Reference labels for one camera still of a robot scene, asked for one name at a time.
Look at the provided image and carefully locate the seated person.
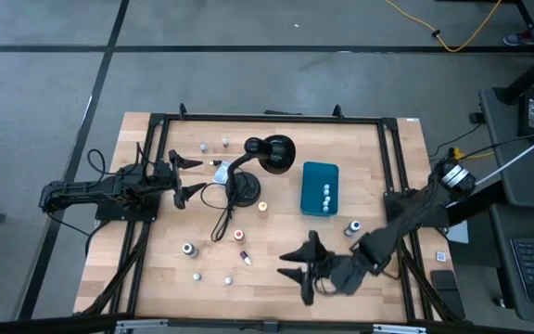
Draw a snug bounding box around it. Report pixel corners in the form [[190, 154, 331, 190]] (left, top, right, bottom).
[[502, 28, 534, 84]]

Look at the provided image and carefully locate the yellow cable plug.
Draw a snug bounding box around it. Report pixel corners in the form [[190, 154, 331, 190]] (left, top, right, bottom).
[[447, 147, 495, 162]]

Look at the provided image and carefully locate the silver aluminium bracket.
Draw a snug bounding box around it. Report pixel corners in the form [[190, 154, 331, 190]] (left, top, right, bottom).
[[113, 318, 170, 334], [371, 323, 428, 334]]

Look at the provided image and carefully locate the white paper sheet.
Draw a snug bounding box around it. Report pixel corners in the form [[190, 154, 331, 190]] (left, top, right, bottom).
[[446, 221, 470, 245]]

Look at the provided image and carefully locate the black gooseneck desk lamp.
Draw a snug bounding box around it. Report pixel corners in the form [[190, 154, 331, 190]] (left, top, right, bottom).
[[223, 134, 297, 209]]

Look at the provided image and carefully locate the yellow extension cable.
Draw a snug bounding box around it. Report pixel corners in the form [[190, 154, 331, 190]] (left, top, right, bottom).
[[384, 0, 503, 53]]

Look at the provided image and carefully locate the grey keyboard desk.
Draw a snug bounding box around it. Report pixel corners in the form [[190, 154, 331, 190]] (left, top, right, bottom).
[[488, 203, 534, 326]]

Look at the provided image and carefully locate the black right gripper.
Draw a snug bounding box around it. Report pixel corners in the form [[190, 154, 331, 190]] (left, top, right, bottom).
[[276, 230, 370, 307]]

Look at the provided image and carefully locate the black aluminium table frame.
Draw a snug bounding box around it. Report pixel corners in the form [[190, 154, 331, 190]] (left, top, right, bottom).
[[72, 102, 465, 326]]

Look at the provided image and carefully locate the white lamp cord tag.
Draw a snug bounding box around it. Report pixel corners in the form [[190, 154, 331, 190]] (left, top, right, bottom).
[[211, 161, 231, 186]]

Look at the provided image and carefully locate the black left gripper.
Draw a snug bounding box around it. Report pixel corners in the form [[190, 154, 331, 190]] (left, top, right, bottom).
[[146, 148, 209, 211]]

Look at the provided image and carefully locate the black flat slab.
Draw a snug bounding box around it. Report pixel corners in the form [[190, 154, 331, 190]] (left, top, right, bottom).
[[429, 268, 467, 321]]

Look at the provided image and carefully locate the teal plastic bin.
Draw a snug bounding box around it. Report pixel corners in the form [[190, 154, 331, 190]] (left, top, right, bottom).
[[299, 161, 340, 218]]

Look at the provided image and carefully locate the black lamp power cord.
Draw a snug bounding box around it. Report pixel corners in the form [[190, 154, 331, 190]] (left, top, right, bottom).
[[200, 159, 241, 244]]

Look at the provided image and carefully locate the white rod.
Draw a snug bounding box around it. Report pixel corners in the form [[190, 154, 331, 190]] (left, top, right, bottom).
[[474, 124, 534, 186]]

